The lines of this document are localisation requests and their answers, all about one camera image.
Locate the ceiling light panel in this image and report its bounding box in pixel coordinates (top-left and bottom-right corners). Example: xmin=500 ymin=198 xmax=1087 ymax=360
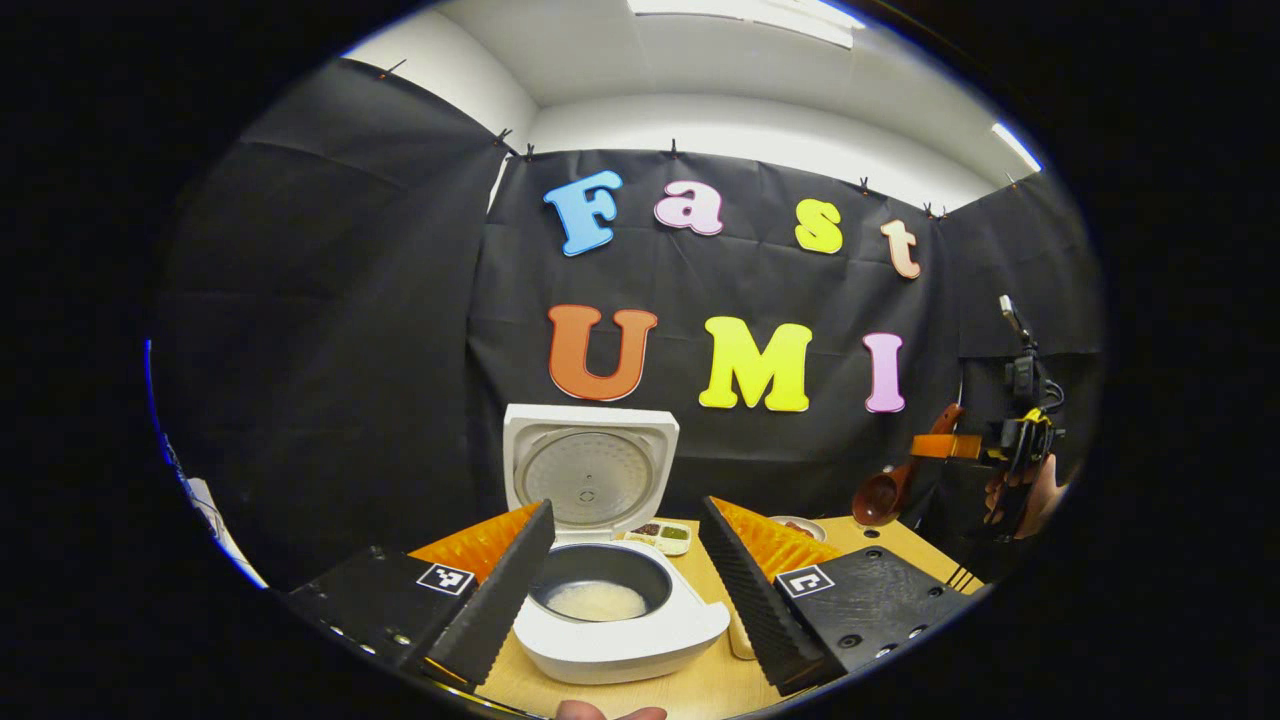
xmin=990 ymin=122 xmax=1043 ymax=173
xmin=630 ymin=0 xmax=866 ymax=49

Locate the white equipment with black panel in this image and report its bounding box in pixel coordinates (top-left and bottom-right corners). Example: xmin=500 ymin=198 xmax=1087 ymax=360
xmin=163 ymin=438 xmax=267 ymax=591

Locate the white sectioned condiment dish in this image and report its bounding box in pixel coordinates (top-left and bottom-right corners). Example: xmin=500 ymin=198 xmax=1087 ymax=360
xmin=625 ymin=520 xmax=693 ymax=557

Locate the white rice cooker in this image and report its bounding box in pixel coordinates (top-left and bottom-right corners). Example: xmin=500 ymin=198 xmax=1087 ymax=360
xmin=502 ymin=403 xmax=731 ymax=686

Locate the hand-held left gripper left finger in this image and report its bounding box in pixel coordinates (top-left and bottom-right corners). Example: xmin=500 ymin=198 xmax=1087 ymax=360
xmin=284 ymin=499 xmax=557 ymax=691

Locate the black backdrop cloth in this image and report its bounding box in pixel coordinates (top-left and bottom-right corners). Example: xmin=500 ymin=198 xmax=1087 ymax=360
xmin=150 ymin=58 xmax=1106 ymax=591

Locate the brown wooden spoon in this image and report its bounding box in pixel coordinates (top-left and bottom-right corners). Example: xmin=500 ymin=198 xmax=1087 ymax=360
xmin=852 ymin=403 xmax=966 ymax=528

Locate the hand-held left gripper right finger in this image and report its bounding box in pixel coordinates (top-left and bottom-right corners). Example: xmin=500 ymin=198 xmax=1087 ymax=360
xmin=698 ymin=495 xmax=977 ymax=699

